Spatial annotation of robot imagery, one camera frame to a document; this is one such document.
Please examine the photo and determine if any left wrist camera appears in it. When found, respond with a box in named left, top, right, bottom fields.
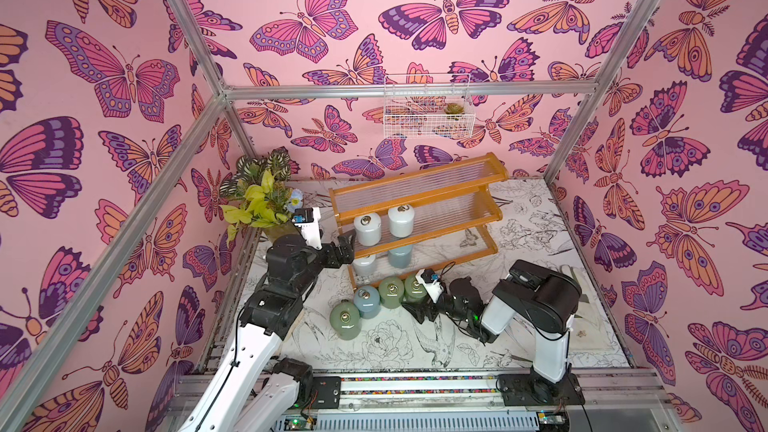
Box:
left=292, top=207, right=322, bottom=250

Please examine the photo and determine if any wooden three-tier shelf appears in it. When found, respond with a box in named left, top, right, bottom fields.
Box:
left=329, top=153, right=509, bottom=288

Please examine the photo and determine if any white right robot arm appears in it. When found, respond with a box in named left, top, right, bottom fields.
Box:
left=402, top=259, right=582, bottom=385

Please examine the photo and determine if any large blue tea canister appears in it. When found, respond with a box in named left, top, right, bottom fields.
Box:
left=353, top=285, right=381, bottom=319

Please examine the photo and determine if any aluminium frame rail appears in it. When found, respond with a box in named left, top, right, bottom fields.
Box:
left=1, top=94, right=226, bottom=431

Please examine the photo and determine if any white tea canister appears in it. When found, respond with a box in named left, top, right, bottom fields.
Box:
left=353, top=213, right=382, bottom=247
left=388, top=204, right=415, bottom=238

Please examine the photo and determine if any small green tea canister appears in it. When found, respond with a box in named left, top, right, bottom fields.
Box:
left=403, top=274, right=428, bottom=304

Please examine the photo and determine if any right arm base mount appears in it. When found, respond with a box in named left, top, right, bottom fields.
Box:
left=496, top=373, right=586, bottom=407

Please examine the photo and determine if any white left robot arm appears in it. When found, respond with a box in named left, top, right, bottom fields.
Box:
left=180, top=231, right=356, bottom=431

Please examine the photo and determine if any white wire basket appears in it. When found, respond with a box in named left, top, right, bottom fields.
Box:
left=381, top=73, right=476, bottom=140

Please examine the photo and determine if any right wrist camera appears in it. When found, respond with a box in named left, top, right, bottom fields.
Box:
left=415, top=268, right=444, bottom=303

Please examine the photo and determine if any white canister bottom shelf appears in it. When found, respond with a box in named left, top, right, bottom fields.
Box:
left=352, top=254, right=377, bottom=278

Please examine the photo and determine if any blue canister bottom shelf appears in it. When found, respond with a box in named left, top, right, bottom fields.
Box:
left=387, top=244, right=413, bottom=269

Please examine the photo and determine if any white grey work glove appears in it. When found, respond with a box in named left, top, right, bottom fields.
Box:
left=560, top=265, right=612, bottom=353

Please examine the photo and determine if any large green tea canister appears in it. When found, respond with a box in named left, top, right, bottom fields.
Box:
left=330, top=300, right=361, bottom=341

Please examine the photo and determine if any clear vase with plants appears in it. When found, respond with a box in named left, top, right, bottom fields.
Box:
left=219, top=147, right=303, bottom=244

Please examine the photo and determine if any small plant in basket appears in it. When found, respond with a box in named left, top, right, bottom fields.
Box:
left=443, top=103, right=465, bottom=116

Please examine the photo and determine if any front aluminium rail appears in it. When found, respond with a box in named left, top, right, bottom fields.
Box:
left=179, top=368, right=667, bottom=415

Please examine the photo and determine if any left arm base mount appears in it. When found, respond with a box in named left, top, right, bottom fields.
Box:
left=258, top=358, right=341, bottom=412

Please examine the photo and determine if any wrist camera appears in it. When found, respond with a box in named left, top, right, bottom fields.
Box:
left=292, top=207, right=322, bottom=250
left=415, top=268, right=444, bottom=303

